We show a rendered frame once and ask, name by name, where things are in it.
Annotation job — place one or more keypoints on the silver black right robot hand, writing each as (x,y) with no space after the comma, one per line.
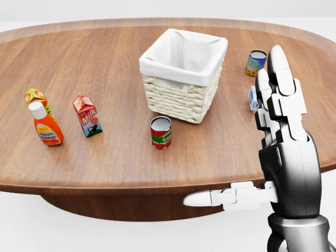
(294,162)

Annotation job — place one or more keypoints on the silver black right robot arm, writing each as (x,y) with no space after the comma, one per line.
(299,233)

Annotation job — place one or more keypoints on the white wicker basket with liner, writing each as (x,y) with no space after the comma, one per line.
(183,76)

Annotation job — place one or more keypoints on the red milk carton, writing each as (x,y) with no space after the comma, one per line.
(88,116)

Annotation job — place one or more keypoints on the small white blue box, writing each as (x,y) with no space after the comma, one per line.
(252,98)

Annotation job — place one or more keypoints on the blue soup can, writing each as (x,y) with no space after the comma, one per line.
(255,64)

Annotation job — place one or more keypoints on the red tomato sauce can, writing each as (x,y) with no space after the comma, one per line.
(161,132)

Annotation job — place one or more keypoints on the orange tomato ketchup bottle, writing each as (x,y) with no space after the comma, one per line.
(47,128)

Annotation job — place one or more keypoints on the yellow orange juice carton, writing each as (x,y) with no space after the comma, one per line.
(36,97)

